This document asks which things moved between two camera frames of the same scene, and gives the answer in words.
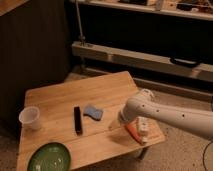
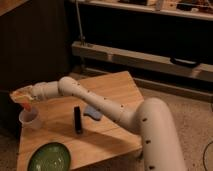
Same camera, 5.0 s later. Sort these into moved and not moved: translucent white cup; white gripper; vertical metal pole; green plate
Moved: white gripper
Not moved: translucent white cup; vertical metal pole; green plate
